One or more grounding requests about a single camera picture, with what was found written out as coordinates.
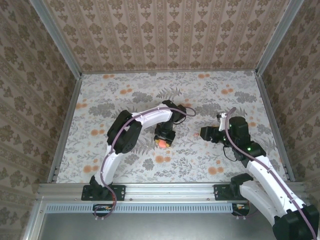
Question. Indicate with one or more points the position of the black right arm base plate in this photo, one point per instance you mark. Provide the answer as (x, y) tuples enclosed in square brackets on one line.
[(221, 192)]

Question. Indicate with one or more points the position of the grey metal sheet panel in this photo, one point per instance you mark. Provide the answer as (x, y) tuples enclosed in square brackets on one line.
[(175, 225)]

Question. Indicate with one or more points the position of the long aluminium base rail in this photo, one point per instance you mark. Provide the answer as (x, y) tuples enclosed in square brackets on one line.
[(170, 191)]

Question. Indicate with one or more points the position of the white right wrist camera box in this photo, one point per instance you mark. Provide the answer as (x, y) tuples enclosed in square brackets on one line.
[(222, 123)]

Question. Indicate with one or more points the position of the aluminium corner post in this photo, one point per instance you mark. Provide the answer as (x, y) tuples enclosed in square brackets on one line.
[(277, 37), (57, 40)]

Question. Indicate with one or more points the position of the floral patterned table cover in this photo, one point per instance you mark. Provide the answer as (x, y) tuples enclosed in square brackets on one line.
[(175, 85)]

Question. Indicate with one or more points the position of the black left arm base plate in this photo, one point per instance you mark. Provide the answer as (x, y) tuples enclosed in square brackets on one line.
[(117, 192)]

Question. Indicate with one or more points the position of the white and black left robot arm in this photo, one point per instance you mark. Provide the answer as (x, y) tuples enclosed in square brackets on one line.
[(150, 116)]

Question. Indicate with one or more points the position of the aluminium table side rail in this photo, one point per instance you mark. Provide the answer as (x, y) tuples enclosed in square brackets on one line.
[(273, 112), (67, 125)]

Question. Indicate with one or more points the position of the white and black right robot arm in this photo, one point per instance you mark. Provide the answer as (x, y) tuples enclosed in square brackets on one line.
[(265, 180)]

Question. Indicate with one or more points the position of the small orange object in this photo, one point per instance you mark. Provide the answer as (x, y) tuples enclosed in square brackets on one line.
[(162, 144)]

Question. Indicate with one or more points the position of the small black electronics board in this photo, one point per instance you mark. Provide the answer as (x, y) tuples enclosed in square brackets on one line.
[(102, 209), (241, 209)]

